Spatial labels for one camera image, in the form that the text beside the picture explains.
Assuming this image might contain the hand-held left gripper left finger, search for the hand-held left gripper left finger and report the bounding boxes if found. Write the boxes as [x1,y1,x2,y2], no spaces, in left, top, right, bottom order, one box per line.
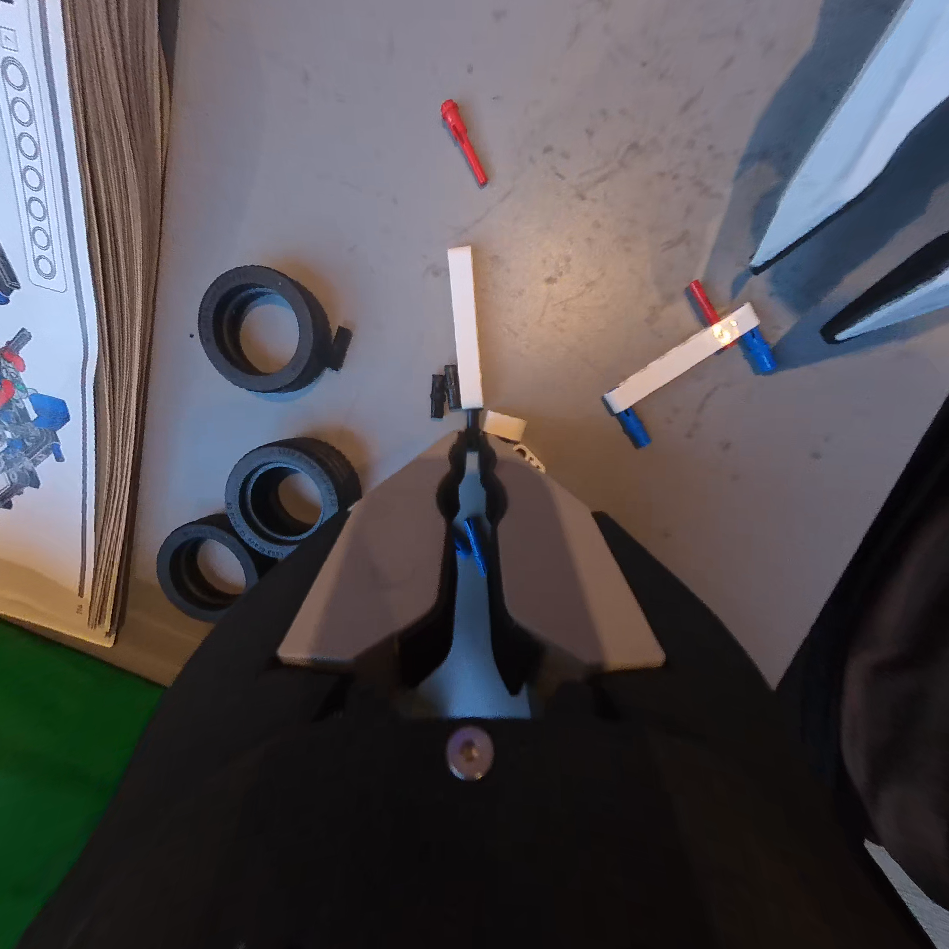
[276,430,475,687]

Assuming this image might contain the small white toy connector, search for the small white toy connector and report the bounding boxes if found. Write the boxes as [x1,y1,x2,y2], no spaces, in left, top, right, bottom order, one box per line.
[483,410,548,472]

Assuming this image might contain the open instruction booklet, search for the open instruction booklet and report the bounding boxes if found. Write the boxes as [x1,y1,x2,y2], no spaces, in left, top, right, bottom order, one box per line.
[0,0,172,647]

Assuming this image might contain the grey desk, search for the grey desk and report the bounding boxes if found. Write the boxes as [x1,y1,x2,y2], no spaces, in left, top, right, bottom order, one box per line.
[0,0,949,694]

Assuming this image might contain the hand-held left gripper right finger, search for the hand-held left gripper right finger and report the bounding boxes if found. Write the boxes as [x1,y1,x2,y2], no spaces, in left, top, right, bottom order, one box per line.
[474,432,666,696]

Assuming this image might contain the white toy beam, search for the white toy beam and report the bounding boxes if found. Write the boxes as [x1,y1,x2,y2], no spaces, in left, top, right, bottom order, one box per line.
[602,302,761,416]
[447,246,484,411]

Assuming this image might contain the red toy pin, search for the red toy pin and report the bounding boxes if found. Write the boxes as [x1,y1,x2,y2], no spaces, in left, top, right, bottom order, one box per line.
[440,100,489,186]
[686,280,736,349]

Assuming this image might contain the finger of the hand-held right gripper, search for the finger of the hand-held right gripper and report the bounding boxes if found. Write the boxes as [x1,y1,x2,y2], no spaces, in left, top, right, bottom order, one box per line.
[819,248,949,344]
[749,0,949,274]

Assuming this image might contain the black toy tyre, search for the black toy tyre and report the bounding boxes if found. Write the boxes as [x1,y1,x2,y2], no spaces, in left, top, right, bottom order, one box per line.
[226,437,363,546]
[198,265,335,394]
[156,514,260,622]

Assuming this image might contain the green mat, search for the green mat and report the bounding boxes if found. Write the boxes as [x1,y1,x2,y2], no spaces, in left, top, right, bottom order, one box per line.
[0,619,168,949]

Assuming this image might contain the person's dark trousers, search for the person's dark trousers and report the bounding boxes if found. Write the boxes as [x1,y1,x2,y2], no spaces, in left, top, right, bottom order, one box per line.
[775,393,949,949]

